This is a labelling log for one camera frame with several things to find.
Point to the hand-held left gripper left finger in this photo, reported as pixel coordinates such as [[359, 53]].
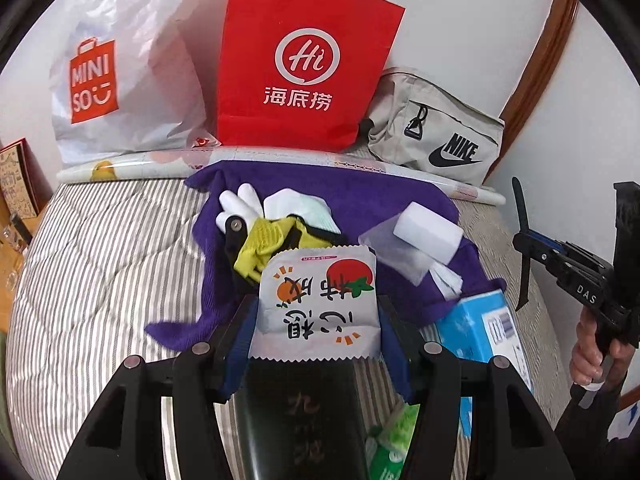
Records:
[[235, 360]]

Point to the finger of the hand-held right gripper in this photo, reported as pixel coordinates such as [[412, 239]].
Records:
[[542, 244], [525, 285]]

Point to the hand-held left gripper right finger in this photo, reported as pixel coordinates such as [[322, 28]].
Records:
[[395, 360]]

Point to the white snack packet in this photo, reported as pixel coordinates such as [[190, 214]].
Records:
[[310, 310]]

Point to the translucent white pouch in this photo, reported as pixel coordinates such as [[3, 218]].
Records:
[[395, 255]]

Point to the yellow black glove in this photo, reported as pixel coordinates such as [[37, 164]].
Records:
[[260, 245]]

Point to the person's right forearm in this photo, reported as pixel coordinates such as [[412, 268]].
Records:
[[585, 430]]

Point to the person's right hand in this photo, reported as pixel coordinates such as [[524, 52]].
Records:
[[585, 360]]

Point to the blue box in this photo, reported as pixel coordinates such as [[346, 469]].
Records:
[[470, 320]]

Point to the white folded tissue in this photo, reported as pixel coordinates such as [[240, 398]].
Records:
[[447, 280]]

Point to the green tissue packet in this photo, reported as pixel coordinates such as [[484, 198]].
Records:
[[395, 440]]

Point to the white block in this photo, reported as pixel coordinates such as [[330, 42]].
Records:
[[430, 230]]

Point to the black bar with metal cap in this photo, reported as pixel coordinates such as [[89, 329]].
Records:
[[234, 240]]

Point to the striped quilt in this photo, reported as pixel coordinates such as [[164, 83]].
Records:
[[125, 260]]

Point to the purple towel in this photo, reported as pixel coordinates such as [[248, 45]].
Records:
[[350, 190]]

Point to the grey waist bag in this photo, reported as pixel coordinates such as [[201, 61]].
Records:
[[400, 110]]

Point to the rolled printed sheet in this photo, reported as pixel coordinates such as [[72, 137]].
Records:
[[150, 167]]

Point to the small red white packet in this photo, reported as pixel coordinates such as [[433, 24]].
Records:
[[201, 140]]

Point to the wooden nightstand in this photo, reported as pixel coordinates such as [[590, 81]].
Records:
[[10, 305]]

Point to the glass bottle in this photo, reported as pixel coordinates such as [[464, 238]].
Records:
[[17, 235]]

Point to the red paper bag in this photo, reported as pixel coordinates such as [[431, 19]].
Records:
[[250, 85]]

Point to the white plastic shopping bag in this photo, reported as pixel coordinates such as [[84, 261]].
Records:
[[150, 85]]

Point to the wooden door frame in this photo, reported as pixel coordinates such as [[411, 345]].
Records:
[[550, 50]]

